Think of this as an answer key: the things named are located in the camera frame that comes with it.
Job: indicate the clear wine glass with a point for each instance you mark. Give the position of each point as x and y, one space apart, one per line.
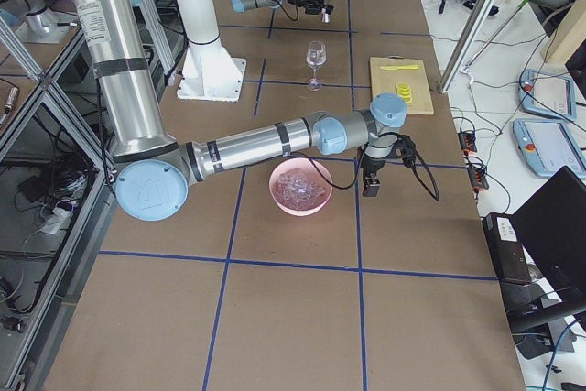
315 58

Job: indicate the black laptop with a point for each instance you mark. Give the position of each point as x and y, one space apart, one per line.
551 227

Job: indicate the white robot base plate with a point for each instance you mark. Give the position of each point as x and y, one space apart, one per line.
210 73

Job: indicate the lemon slice front left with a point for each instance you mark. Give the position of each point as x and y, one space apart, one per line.
407 99

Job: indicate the aluminium frame post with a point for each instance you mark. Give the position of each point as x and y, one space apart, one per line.
468 35

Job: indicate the teach pendant far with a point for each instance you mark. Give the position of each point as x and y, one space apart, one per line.
547 94

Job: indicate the green handled reacher grabber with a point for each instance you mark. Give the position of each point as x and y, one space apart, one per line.
465 69

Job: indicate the teach pendant near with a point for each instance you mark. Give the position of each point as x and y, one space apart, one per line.
547 146

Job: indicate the black box on table edge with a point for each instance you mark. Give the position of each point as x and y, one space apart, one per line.
507 254

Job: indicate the pile of clear ice cubes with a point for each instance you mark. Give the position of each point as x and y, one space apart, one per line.
298 191

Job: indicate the steel double jigger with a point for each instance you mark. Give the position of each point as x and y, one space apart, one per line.
326 11

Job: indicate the yellow plastic knife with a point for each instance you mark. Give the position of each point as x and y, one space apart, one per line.
404 67

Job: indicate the wooden plank upright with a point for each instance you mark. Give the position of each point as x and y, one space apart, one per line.
568 36

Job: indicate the bamboo cutting board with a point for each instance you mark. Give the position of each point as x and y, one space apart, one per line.
385 81

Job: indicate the pink bowl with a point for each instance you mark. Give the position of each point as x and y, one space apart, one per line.
313 169

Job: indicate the teach pendant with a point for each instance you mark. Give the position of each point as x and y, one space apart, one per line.
547 146
547 94

